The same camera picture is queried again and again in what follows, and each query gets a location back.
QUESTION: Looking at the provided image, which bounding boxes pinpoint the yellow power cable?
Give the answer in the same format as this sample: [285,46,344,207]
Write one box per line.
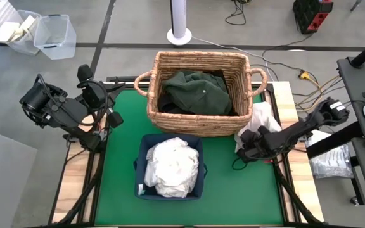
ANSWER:
[298,71,342,113]

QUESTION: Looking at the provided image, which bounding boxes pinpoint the dark green garment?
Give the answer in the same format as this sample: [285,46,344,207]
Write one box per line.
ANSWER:
[162,70,233,117]

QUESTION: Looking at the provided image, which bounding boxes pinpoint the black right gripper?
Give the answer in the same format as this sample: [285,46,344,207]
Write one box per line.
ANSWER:
[236,125,280,164]

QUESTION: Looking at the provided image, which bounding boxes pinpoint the clear plastic bag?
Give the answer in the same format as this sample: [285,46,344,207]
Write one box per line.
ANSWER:
[305,129,355,180]

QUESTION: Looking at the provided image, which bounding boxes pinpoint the black support beam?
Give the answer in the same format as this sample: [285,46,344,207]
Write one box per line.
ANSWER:
[305,121,364,160]

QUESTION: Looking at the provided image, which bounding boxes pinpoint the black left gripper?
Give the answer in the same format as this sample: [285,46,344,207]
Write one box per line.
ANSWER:
[76,64,125,129]

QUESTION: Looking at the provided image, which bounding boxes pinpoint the clear plastic bin with cardboard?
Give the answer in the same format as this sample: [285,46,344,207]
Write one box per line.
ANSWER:
[0,9,42,56]

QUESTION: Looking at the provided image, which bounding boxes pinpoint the white tower fan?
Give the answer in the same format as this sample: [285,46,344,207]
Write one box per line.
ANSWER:
[166,0,193,46]

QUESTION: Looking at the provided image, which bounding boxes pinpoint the empty clear plastic bin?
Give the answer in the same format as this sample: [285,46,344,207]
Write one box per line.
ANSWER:
[32,13,77,61]

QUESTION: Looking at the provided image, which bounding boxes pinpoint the black floor cable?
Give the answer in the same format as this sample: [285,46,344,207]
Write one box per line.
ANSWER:
[343,99,365,108]
[260,33,315,72]

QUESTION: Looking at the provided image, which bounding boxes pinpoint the white cardboard pieces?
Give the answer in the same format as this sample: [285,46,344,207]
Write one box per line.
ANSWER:
[0,15,36,44]

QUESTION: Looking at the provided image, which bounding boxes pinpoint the black and red crate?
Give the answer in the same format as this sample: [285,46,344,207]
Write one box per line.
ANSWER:
[292,0,335,35]

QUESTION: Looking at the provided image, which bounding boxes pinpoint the woven wicker basket with handles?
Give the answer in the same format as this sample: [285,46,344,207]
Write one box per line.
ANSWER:
[134,51,268,137]

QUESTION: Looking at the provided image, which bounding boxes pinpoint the navy blue fabric bin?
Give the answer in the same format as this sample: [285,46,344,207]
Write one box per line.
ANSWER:
[133,132,208,201]

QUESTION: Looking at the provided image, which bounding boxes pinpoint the white fan cable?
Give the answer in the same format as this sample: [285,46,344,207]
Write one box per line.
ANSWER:
[191,35,277,82]

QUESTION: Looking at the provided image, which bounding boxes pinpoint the black aluminium table frame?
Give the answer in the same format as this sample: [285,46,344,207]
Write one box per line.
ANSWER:
[48,75,326,228]

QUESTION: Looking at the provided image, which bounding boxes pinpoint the looped black cable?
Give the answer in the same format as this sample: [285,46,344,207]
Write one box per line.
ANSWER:
[224,0,247,26]

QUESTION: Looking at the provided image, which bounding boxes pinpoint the grey side table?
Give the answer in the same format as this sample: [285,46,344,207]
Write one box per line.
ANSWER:
[336,56,365,140]

